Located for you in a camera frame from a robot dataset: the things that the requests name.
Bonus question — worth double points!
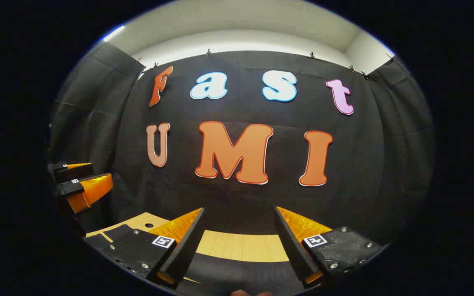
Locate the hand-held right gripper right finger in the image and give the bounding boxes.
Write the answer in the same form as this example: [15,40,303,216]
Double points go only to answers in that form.
[273,206,386,288]

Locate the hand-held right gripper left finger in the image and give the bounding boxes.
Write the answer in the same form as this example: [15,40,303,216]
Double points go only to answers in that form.
[98,208,206,287]

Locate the dark blue jeans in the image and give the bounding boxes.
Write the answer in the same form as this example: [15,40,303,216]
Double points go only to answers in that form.
[85,224,307,296]

